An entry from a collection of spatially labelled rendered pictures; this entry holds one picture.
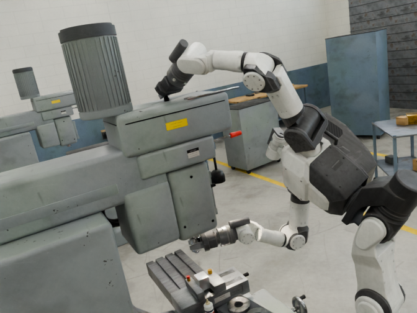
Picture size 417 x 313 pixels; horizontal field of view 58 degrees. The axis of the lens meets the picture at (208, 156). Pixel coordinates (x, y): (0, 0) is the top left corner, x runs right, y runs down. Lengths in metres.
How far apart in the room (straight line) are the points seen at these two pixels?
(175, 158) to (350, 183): 0.66
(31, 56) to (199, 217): 6.69
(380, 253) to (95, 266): 1.02
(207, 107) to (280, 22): 8.81
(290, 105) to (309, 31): 9.56
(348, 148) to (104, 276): 1.01
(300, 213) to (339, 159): 0.43
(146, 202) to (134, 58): 7.00
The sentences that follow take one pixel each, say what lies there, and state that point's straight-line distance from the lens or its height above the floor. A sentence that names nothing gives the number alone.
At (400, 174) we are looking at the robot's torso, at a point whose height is 1.56.
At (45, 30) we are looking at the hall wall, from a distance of 8.07.
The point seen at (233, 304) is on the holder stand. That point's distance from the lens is 1.56.
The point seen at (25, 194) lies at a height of 1.71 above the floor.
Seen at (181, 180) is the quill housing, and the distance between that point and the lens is 1.53.
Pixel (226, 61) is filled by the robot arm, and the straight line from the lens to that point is 1.31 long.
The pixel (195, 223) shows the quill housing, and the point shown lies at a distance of 1.62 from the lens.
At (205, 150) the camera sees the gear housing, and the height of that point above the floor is 1.68.
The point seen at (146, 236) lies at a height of 1.41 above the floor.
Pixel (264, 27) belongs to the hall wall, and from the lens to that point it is 9.93.
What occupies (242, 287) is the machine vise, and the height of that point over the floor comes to 0.96.
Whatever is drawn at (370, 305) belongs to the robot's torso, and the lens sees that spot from 1.64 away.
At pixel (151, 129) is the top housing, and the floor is 1.82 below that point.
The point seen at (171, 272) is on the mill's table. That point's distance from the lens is 2.21.
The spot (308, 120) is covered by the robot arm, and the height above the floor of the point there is 1.76.
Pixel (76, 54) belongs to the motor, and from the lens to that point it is 1.42.
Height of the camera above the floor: 2.06
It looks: 15 degrees down
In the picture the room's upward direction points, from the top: 10 degrees counter-clockwise
